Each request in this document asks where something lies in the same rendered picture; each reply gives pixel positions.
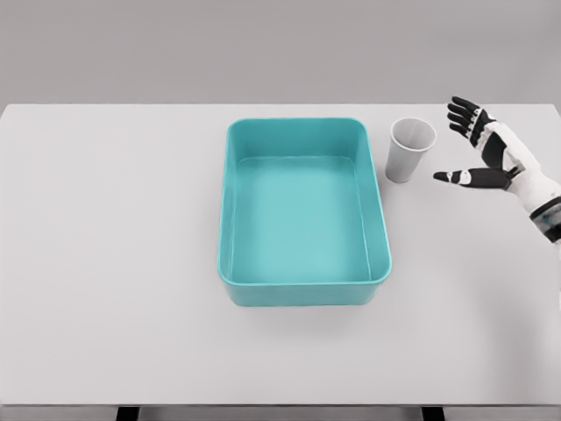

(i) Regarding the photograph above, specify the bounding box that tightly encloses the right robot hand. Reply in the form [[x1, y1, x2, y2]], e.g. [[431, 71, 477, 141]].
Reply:
[[432, 96, 542, 192]]

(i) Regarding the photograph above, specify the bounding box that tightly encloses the white paper cup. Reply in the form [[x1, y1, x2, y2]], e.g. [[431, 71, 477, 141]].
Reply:
[[385, 117, 438, 184]]

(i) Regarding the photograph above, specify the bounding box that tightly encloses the teal plastic basket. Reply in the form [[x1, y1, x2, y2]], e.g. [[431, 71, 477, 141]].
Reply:
[[217, 116, 393, 308]]

